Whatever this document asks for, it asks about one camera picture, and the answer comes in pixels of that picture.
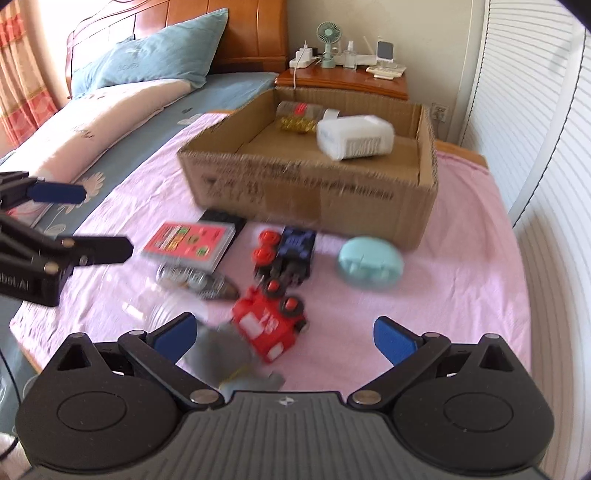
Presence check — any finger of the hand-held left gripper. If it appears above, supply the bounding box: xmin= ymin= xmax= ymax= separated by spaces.
xmin=0 ymin=216 xmax=134 ymax=274
xmin=0 ymin=171 xmax=87 ymax=213

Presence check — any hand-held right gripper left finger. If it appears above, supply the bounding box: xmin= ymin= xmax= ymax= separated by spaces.
xmin=44 ymin=312 xmax=227 ymax=412

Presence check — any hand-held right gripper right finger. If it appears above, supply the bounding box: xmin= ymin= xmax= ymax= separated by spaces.
xmin=348 ymin=316 xmax=527 ymax=411

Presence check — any grey plush toy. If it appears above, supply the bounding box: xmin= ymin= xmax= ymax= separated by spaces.
xmin=185 ymin=320 xmax=287 ymax=398

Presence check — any clear blister pack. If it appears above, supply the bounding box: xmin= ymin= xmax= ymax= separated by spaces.
xmin=154 ymin=262 xmax=241 ymax=302

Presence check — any pink card box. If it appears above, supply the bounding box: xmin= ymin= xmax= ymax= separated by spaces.
xmin=140 ymin=222 xmax=236 ymax=272

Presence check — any teal oval case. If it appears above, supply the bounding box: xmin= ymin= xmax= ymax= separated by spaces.
xmin=338 ymin=236 xmax=403 ymax=291

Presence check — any red toy truck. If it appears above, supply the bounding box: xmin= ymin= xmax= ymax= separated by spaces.
xmin=231 ymin=279 xmax=311 ymax=363

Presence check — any dark blue toy truck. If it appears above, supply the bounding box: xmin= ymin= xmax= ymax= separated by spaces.
xmin=252 ymin=226 xmax=318 ymax=289

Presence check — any brown cardboard box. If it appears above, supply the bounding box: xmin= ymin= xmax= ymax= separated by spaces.
xmin=177 ymin=88 xmax=439 ymax=252

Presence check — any pink blanket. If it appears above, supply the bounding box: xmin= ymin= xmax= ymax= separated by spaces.
xmin=9 ymin=111 xmax=532 ymax=402

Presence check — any black flat device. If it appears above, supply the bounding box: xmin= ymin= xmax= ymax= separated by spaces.
xmin=201 ymin=209 xmax=247 ymax=237

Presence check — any orange patterned curtain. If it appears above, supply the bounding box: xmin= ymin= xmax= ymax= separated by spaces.
xmin=0 ymin=0 xmax=70 ymax=148

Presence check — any blue pillow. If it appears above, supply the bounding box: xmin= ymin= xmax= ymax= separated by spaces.
xmin=69 ymin=8 xmax=229 ymax=99

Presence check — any blue floral bedsheet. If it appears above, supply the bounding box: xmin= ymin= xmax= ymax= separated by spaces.
xmin=0 ymin=71 xmax=280 ymax=232

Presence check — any white rectangular box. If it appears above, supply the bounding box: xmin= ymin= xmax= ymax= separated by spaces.
xmin=316 ymin=115 xmax=395 ymax=161

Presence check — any gold beaded item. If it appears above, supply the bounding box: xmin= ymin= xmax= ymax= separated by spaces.
xmin=277 ymin=116 xmax=318 ymax=134

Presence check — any clear bottle with red label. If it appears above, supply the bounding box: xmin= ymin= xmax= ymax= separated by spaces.
xmin=276 ymin=102 xmax=342 ymax=121

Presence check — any white louvered door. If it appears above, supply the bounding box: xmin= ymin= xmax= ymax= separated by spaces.
xmin=462 ymin=0 xmax=591 ymax=480

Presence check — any wooden bed headboard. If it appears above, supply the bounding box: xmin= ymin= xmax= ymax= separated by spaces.
xmin=67 ymin=0 xmax=289 ymax=100

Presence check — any wooden nightstand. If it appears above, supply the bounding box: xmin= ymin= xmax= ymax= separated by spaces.
xmin=274 ymin=65 xmax=409 ymax=102

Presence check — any white flat stand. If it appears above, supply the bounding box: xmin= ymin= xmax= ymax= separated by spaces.
xmin=366 ymin=65 xmax=407 ymax=79

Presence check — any white router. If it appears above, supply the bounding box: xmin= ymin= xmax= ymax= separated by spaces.
xmin=335 ymin=39 xmax=378 ymax=66

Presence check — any green desk fan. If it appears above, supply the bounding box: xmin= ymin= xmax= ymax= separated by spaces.
xmin=316 ymin=23 xmax=340 ymax=70

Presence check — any wooden bed rail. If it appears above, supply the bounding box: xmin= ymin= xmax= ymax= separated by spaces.
xmin=436 ymin=141 xmax=489 ymax=169

